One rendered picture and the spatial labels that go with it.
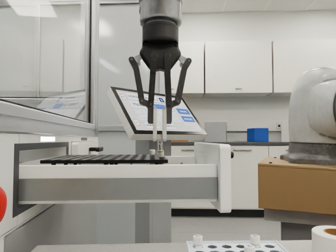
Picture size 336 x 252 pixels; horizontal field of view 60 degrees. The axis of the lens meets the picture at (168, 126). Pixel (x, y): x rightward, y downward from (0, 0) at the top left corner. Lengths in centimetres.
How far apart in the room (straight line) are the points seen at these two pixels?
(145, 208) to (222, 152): 112
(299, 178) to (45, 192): 57
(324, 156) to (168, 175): 52
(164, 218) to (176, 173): 114
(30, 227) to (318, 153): 71
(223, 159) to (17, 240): 35
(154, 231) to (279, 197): 92
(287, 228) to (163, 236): 88
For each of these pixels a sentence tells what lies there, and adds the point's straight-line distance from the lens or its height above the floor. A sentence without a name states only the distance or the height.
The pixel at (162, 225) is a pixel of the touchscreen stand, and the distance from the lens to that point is 162.
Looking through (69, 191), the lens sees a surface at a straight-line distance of 50.
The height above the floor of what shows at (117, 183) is 87.
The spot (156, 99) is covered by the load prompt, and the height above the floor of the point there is 116.
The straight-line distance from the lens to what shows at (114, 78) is 236.
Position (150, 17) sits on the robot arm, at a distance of 61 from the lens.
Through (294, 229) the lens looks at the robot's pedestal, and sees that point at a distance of 90.
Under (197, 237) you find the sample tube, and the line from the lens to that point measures 41.
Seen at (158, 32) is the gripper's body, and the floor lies 114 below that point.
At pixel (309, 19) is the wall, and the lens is 494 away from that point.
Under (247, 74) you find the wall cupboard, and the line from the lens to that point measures 406.
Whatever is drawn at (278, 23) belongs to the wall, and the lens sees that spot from 477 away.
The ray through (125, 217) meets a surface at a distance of 237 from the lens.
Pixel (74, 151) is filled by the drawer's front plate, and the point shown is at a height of 90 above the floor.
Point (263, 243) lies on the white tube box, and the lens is 44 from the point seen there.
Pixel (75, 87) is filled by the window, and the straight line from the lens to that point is 92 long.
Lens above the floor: 94
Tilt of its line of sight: 3 degrees up
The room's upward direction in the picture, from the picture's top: straight up
